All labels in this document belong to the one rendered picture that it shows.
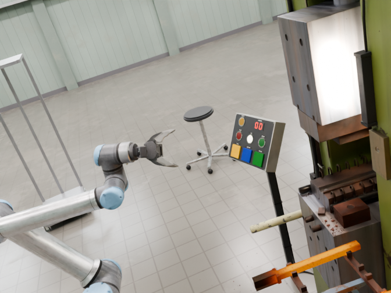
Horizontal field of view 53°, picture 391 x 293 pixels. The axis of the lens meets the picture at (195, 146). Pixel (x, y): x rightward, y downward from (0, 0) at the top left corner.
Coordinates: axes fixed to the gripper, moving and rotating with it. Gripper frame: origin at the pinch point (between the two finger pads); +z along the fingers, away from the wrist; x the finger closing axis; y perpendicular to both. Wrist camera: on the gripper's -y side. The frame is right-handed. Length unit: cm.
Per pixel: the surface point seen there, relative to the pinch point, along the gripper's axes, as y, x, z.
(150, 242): 175, 75, -86
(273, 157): 66, 8, 34
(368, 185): 35, 23, 76
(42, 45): 743, -335, -577
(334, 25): -7, -37, 63
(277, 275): -10, 49, 36
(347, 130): 19, -1, 67
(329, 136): 16, 1, 60
